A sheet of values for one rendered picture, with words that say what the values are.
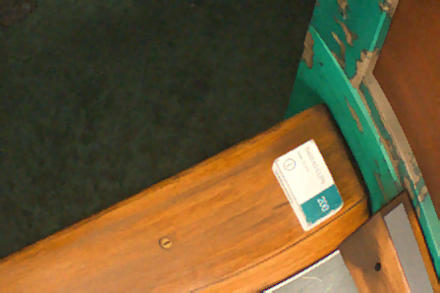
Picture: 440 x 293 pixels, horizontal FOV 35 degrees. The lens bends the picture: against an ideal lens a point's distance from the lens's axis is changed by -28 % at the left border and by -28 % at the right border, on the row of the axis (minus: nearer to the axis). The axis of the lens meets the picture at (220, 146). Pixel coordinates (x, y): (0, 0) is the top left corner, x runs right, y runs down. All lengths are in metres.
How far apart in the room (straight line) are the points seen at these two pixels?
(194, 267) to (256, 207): 0.07
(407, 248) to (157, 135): 0.97
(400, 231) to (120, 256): 0.24
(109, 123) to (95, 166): 0.08
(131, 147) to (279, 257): 0.85
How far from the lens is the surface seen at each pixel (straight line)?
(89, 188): 1.48
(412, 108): 0.57
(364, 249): 0.62
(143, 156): 1.49
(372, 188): 0.69
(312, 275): 0.70
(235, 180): 0.68
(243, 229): 0.67
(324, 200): 0.67
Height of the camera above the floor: 1.42
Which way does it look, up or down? 71 degrees down
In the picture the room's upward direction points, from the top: 10 degrees clockwise
